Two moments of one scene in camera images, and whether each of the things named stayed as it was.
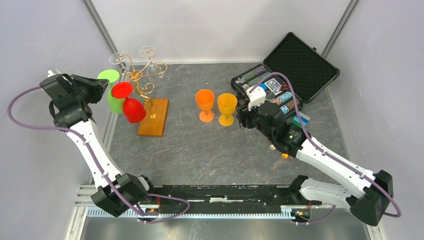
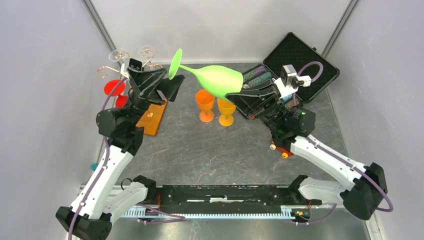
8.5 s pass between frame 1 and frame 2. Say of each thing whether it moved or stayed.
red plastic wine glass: moved
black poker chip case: stayed
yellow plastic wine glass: stayed
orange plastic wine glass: stayed
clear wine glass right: stayed
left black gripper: moved
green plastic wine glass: moved
